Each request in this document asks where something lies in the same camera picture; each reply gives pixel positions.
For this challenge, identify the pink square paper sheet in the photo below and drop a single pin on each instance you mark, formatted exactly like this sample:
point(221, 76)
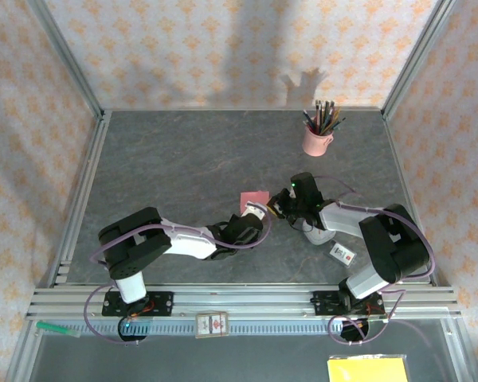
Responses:
point(255, 197)

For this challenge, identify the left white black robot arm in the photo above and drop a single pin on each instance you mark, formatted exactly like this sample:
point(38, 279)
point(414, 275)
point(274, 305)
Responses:
point(191, 242)

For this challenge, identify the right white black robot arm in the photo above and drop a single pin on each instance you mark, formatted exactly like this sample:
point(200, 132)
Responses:
point(342, 219)

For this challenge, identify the pink pencil cup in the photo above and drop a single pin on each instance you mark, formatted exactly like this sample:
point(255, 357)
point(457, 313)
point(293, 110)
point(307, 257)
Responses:
point(316, 143)

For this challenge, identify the clear packed card with red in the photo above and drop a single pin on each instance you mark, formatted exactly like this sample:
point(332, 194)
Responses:
point(341, 253)

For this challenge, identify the red colored pencil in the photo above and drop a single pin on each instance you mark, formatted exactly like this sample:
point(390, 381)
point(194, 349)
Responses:
point(308, 121)

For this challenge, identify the dark colored pencil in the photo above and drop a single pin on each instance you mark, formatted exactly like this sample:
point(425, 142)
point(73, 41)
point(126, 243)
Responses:
point(329, 115)
point(323, 115)
point(338, 123)

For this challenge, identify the yellow colored pencil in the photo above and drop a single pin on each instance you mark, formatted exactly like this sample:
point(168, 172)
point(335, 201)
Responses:
point(331, 119)

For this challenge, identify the beige tipped pencil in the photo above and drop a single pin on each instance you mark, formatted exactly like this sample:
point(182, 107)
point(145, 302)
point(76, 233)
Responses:
point(318, 115)

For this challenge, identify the small playing card box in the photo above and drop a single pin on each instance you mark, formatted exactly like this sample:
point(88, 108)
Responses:
point(211, 325)

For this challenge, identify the yellow paper pack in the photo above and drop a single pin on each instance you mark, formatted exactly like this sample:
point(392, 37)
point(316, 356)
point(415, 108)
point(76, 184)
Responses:
point(366, 370)

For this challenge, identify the green marker pen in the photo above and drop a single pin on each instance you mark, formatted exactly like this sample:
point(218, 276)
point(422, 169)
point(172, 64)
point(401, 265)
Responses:
point(53, 327)

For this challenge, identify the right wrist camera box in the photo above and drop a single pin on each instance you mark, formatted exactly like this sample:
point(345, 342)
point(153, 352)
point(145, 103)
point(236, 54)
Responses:
point(292, 193)

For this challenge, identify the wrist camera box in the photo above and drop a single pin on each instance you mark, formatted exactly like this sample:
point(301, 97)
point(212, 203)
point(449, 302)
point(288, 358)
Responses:
point(292, 193)
point(255, 209)

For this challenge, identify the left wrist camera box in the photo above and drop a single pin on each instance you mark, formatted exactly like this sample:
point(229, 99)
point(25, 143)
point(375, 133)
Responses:
point(255, 209)

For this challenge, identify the aluminium table side rail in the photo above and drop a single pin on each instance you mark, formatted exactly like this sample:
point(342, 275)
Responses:
point(82, 199)
point(409, 199)

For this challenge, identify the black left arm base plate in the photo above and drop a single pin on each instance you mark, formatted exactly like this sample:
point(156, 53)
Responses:
point(163, 304)

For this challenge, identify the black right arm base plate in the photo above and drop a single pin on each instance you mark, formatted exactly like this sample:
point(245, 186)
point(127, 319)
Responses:
point(322, 304)

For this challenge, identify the thin aluminium table rail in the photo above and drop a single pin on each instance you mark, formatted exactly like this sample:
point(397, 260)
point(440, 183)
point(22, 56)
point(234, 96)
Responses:
point(223, 108)

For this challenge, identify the aluminium frame post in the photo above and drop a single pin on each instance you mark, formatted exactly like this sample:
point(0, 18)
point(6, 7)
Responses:
point(72, 63)
point(416, 59)

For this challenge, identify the lower aluminium frame bar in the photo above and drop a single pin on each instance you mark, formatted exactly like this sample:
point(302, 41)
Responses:
point(22, 354)
point(458, 354)

